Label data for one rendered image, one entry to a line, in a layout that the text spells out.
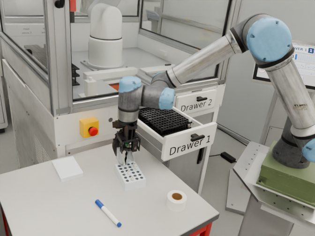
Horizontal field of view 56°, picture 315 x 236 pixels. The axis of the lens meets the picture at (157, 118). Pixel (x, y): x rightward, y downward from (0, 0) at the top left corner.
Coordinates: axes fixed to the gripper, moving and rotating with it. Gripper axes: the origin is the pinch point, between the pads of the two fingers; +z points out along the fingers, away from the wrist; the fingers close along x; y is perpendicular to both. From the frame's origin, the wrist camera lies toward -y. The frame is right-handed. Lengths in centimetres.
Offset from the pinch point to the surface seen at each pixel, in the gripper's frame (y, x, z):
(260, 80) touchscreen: -36, 102, -15
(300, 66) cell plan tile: -29, 124, -26
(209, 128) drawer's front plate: 1.2, 38.6, -10.2
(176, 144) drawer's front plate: 4.7, 20.5, -7.1
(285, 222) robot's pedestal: 36, 60, 20
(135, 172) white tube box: 6.5, 2.9, 1.6
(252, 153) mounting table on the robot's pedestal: 6, 64, 5
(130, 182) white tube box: 11.6, -1.3, 1.6
